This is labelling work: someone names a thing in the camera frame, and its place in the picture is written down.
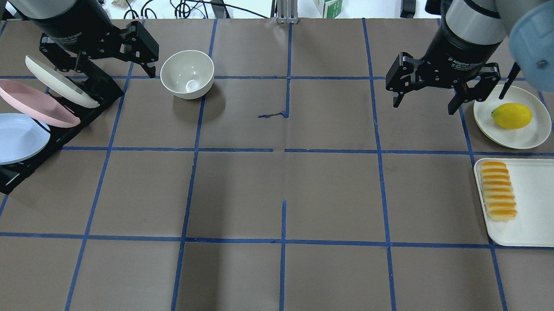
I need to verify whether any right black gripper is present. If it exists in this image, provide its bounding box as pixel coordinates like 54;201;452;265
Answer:
385;38;501;116

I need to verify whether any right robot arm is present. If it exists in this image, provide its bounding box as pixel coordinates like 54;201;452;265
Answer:
385;0;554;115

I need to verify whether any aluminium frame post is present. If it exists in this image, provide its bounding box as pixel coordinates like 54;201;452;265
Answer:
271;0;298;24

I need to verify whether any black plate rack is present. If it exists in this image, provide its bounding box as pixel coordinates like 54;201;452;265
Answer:
0;42;127;201

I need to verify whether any cream plate in rack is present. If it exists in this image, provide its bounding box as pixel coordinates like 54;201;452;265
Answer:
25;55;99;109

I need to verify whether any white rectangular tray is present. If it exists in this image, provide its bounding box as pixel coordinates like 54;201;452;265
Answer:
474;158;554;247

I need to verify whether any blue plate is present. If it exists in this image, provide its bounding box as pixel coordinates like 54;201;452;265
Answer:
0;113;51;165

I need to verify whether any green white box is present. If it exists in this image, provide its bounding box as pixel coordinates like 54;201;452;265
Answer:
313;0;343;19

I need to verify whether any cream plate under lemon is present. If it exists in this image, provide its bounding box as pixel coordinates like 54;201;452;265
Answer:
474;85;552;150

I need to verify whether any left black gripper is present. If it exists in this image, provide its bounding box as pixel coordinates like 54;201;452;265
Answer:
39;0;160;78

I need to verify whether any yellow lemon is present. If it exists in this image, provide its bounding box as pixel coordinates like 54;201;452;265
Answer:
490;103;533;130

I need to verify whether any pink plate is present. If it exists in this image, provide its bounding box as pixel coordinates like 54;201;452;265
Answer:
0;79;80;128

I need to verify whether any cream bowl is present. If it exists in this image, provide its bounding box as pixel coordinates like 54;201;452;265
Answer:
160;50;214;100

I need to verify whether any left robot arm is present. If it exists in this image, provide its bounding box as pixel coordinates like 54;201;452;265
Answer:
0;0;159;78

